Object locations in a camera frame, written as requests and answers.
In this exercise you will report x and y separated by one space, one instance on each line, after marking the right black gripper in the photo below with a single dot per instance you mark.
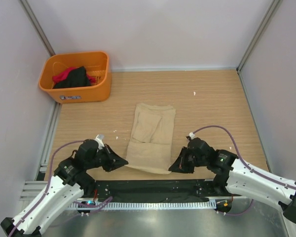
180 165

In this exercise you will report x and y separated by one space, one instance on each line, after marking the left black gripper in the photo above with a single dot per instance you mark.
114 161

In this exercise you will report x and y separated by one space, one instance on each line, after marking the beige t shirt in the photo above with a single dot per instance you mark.
150 144

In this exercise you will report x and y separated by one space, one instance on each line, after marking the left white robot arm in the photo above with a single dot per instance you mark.
68 182

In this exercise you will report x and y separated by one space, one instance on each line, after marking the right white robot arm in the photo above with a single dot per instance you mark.
235 176

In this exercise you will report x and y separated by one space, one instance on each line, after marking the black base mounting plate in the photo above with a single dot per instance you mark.
153 191

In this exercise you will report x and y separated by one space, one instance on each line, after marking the orange plastic basket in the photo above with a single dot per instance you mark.
98 72

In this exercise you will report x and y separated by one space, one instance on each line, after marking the black t shirt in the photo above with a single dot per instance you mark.
74 79

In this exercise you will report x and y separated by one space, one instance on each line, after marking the red t shirt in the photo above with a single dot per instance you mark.
62 75

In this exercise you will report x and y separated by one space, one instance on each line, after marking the white slotted cable duct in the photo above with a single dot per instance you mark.
211 204

